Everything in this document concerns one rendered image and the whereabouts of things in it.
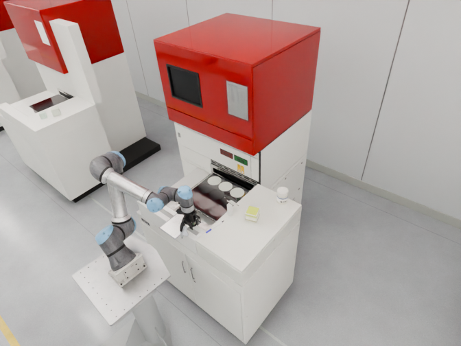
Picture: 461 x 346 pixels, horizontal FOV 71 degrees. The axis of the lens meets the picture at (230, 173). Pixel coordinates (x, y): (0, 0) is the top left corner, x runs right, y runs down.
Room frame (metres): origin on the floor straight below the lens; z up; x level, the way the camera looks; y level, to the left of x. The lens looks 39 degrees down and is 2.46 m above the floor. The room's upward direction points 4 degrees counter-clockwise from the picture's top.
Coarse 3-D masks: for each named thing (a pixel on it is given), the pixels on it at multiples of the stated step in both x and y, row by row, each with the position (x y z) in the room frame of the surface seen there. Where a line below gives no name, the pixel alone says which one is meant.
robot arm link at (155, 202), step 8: (96, 160) 1.41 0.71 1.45; (104, 160) 1.43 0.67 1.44; (96, 168) 1.36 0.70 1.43; (104, 168) 1.36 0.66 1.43; (112, 168) 1.38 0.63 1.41; (96, 176) 1.33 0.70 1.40; (104, 176) 1.32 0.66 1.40; (112, 176) 1.32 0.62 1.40; (120, 176) 1.33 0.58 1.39; (112, 184) 1.30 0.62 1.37; (120, 184) 1.29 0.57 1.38; (128, 184) 1.29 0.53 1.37; (136, 184) 1.29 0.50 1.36; (128, 192) 1.26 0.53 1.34; (136, 192) 1.25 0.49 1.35; (144, 192) 1.25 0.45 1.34; (152, 192) 1.26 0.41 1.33; (160, 192) 1.28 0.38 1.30; (144, 200) 1.22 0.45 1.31; (152, 200) 1.19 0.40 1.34; (160, 200) 1.20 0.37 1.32; (168, 200) 1.25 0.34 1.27; (152, 208) 1.17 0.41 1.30; (160, 208) 1.17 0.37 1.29
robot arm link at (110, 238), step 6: (108, 228) 1.25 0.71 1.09; (114, 228) 1.28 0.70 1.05; (120, 228) 1.29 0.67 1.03; (102, 234) 1.21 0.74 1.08; (108, 234) 1.22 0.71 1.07; (114, 234) 1.23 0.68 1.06; (120, 234) 1.26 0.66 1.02; (96, 240) 1.20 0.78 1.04; (102, 240) 1.19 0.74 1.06; (108, 240) 1.19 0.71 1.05; (114, 240) 1.20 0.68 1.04; (120, 240) 1.22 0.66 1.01; (102, 246) 1.17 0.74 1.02; (108, 246) 1.17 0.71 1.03; (114, 246) 1.17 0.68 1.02; (108, 252) 1.15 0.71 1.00
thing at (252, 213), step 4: (248, 208) 1.38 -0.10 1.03; (252, 208) 1.38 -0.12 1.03; (256, 208) 1.38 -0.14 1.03; (248, 212) 1.35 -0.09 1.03; (252, 212) 1.35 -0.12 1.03; (256, 212) 1.35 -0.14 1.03; (248, 216) 1.34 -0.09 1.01; (252, 216) 1.33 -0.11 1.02; (256, 216) 1.31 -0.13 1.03; (248, 220) 1.34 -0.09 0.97; (252, 220) 1.33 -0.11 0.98; (256, 220) 1.32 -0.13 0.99
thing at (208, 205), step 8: (200, 184) 1.79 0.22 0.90; (208, 184) 1.78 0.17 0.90; (232, 184) 1.76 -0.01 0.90; (192, 192) 1.71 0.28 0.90; (200, 192) 1.70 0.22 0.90; (208, 192) 1.69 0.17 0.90; (216, 192) 1.69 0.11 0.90; (224, 192) 1.68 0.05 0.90; (200, 200) 1.62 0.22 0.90; (208, 200) 1.61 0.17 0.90; (216, 200) 1.61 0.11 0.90; (224, 200) 1.60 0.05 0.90; (200, 208) 1.54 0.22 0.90; (208, 208) 1.54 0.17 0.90; (216, 208) 1.53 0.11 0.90; (224, 208) 1.53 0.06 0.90; (216, 216) 1.46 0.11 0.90
